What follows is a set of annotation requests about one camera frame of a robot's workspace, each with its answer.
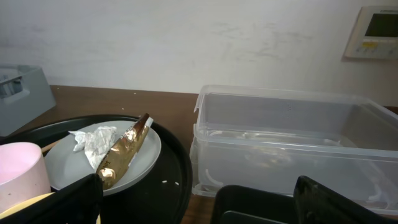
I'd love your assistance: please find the pink cup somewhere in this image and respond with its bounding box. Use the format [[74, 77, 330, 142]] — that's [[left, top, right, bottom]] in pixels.
[[1, 142, 51, 212]]

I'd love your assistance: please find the grey dishwasher rack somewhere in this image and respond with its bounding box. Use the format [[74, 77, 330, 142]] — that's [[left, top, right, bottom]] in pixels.
[[1, 64, 56, 137]]

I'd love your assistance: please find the clear plastic bin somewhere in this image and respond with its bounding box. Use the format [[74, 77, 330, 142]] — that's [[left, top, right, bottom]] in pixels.
[[190, 85, 397, 215]]

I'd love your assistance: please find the white tissue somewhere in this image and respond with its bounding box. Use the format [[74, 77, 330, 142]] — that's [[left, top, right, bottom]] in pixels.
[[69, 126, 117, 171]]

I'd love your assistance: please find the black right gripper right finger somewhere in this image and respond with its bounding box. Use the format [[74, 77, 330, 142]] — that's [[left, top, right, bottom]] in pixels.
[[294, 175, 397, 224]]

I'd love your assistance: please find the gold snack wrapper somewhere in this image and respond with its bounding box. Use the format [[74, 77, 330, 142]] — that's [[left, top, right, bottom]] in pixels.
[[96, 113, 153, 190]]

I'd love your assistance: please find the black rectangular bin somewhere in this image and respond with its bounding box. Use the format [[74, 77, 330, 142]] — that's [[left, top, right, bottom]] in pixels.
[[210, 185, 298, 224]]

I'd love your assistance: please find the wooden chopstick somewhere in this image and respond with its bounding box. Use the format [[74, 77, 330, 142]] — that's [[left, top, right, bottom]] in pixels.
[[41, 140, 60, 153]]

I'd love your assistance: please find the yellow bowl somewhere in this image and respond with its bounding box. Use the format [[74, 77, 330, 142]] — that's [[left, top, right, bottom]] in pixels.
[[1, 189, 101, 224]]

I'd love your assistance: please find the wall control panel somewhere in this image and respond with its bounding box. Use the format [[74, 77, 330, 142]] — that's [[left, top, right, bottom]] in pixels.
[[344, 6, 397, 60]]

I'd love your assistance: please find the round black tray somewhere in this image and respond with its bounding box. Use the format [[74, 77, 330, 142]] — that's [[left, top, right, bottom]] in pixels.
[[1, 114, 192, 223]]

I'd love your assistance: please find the grey plate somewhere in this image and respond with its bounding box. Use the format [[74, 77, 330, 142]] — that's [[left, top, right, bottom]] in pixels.
[[44, 121, 163, 196]]

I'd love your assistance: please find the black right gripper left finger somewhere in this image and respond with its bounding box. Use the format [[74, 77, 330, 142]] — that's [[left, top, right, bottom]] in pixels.
[[1, 174, 103, 224]]

